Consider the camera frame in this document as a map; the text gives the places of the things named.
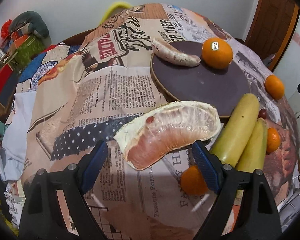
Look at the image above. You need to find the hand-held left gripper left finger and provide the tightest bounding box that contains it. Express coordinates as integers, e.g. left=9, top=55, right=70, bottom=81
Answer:
left=19, top=140, right=108, bottom=240

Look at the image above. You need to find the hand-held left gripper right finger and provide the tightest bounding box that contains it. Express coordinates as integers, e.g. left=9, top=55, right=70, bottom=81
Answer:
left=192, top=140, right=283, bottom=240

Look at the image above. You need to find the small tangerine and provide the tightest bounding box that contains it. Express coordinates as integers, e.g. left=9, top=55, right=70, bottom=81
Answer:
left=264, top=74, right=285, bottom=100
left=266, top=127, right=281, bottom=153
left=180, top=165, right=209, bottom=196

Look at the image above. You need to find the large peeled pomelo segment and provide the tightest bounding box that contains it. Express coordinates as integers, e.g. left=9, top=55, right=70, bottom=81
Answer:
left=114, top=100, right=222, bottom=171

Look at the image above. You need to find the large yellow-green banana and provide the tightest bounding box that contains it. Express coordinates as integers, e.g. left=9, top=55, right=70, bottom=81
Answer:
left=210, top=93, right=260, bottom=164

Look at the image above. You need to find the slim yellow-green banana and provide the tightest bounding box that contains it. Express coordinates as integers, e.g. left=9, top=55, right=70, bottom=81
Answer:
left=235, top=118, right=268, bottom=173

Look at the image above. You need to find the dark brown round plate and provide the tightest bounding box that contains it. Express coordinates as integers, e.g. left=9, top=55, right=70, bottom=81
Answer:
left=151, top=41, right=257, bottom=119

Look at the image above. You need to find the large orange with sticker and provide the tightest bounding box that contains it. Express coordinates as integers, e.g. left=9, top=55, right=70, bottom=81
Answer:
left=202, top=37, right=233, bottom=70

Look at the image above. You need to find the newspaper print blanket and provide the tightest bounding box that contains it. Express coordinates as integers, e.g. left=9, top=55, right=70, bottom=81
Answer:
left=0, top=2, right=300, bottom=240

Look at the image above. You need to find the pale sweet potato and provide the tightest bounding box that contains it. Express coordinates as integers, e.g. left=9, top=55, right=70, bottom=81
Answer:
left=151, top=37, right=201, bottom=67

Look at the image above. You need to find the red box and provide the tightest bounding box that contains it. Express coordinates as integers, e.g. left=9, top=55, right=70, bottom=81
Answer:
left=0, top=64, right=13, bottom=105

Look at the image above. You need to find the white sliding wardrobe door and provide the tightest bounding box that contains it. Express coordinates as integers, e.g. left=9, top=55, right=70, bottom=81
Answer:
left=272, top=12, right=300, bottom=105

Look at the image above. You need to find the yellow foam tube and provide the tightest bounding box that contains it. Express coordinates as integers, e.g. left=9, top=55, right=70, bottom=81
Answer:
left=101, top=1, right=132, bottom=23

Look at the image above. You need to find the brown wooden door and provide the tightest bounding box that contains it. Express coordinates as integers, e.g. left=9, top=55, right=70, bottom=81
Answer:
left=244, top=0, right=300, bottom=70

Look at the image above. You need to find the red plastic bag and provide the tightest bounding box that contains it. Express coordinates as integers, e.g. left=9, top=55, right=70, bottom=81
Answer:
left=0, top=19, right=13, bottom=37

